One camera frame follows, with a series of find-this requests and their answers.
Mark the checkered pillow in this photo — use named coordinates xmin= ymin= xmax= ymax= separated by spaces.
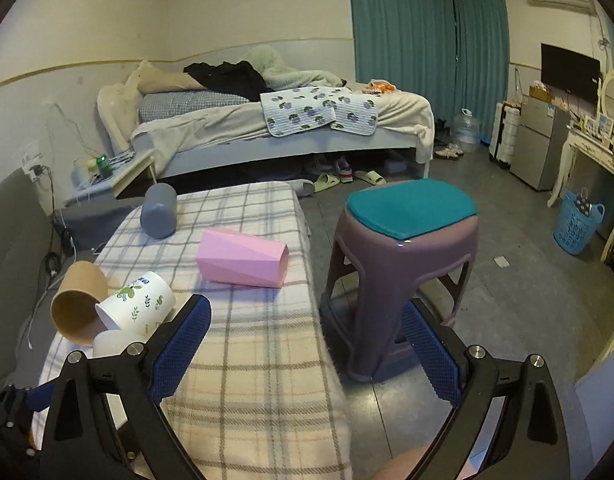
xmin=139 ymin=90 xmax=249 ymax=122

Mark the green slipper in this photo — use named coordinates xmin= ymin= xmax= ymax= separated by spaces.
xmin=313 ymin=174 xmax=341 ymax=193

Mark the teal curtain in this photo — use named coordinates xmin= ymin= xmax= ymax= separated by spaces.
xmin=350 ymin=0 xmax=510 ymax=138

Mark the teal stool cushion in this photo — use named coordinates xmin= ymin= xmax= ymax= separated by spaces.
xmin=346 ymin=179 xmax=477 ymax=240

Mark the small silver fridge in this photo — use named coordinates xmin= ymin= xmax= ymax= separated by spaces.
xmin=510 ymin=96 xmax=572 ymax=192

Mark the orange snack packet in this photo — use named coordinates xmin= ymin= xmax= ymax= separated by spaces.
xmin=361 ymin=79 xmax=398 ymax=96

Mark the purple plastic stool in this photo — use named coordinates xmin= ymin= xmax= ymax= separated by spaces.
xmin=321 ymin=196 xmax=478 ymax=382

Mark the bed with grey frame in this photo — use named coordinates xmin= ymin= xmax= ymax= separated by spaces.
xmin=96 ymin=44 xmax=436 ymax=187

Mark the blue laundry basket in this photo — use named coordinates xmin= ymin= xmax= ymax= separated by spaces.
xmin=553 ymin=188 xmax=605 ymax=256

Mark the large water bottle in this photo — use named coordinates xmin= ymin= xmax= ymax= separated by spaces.
xmin=452 ymin=108 xmax=480 ymax=153

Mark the light blue white cup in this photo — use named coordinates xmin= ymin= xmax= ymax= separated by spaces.
xmin=92 ymin=330 xmax=142 ymax=359

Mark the light green blanket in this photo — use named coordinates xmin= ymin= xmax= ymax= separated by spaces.
xmin=244 ymin=44 xmax=346 ymax=91

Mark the white suitcase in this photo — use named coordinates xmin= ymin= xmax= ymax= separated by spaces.
xmin=488 ymin=102 xmax=520 ymax=170

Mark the grey blue cup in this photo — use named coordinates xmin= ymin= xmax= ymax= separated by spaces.
xmin=140 ymin=183 xmax=177 ymax=240

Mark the wall power socket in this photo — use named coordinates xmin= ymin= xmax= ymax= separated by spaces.
xmin=20 ymin=141 xmax=45 ymax=183

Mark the white patterned mat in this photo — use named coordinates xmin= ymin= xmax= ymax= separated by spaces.
xmin=260 ymin=86 xmax=351 ymax=138

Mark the black charging cable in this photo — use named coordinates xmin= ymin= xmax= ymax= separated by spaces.
xmin=41 ymin=164 xmax=76 ymax=281

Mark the green can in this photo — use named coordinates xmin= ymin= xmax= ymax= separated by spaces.
xmin=96 ymin=155 xmax=113 ymax=179

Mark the plaid table cloth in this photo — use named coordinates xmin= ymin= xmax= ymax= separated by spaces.
xmin=30 ymin=180 xmax=354 ymax=480

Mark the person's right hand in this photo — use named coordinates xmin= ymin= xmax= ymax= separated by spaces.
xmin=371 ymin=446 xmax=429 ymax=480

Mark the white dressing table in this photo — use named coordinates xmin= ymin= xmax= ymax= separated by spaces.
xmin=546 ymin=70 xmax=614 ymax=264

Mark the white cup with green print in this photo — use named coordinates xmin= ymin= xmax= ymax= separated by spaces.
xmin=94 ymin=271 xmax=176 ymax=337

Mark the white nightstand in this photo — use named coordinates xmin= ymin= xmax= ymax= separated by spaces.
xmin=64 ymin=150 xmax=156 ymax=206

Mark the black television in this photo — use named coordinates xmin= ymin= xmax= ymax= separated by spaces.
xmin=540 ymin=44 xmax=601 ymax=105

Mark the black clothing on bed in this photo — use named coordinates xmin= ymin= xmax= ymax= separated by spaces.
xmin=183 ymin=61 xmax=272 ymax=102

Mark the pink faceted cup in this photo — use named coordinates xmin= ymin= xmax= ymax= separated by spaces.
xmin=195 ymin=228 xmax=289 ymax=288

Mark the white charging cable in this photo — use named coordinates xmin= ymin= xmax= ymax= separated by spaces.
xmin=24 ymin=259 xmax=78 ymax=351

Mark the striped patterned mat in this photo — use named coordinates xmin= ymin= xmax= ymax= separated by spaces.
xmin=330 ymin=93 xmax=379 ymax=136

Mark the beige pillow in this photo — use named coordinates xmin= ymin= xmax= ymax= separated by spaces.
xmin=125 ymin=60 xmax=205 ymax=96

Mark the brown paper cup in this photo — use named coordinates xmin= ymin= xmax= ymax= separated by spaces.
xmin=50 ymin=261 xmax=108 ymax=347

